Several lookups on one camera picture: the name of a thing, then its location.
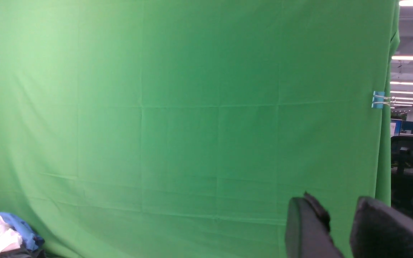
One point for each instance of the right gripper black image-right left finger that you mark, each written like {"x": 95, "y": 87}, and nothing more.
{"x": 308, "y": 230}

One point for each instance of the right gripper black image-right right finger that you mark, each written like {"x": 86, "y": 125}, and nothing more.
{"x": 379, "y": 231}

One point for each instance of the dark teal crumpled shirt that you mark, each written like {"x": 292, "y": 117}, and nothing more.
{"x": 24, "y": 253}

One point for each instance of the black office chair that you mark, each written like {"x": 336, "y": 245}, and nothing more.
{"x": 402, "y": 153}

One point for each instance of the computer monitor left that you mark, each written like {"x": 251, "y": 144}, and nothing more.
{"x": 395, "y": 127}

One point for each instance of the blue binder clip right edge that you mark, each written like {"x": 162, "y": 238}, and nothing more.
{"x": 380, "y": 99}

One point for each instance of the green backdrop cloth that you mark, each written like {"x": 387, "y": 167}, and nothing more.
{"x": 182, "y": 128}

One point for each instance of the blue crumpled garment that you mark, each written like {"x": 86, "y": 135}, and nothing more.
{"x": 32, "y": 241}

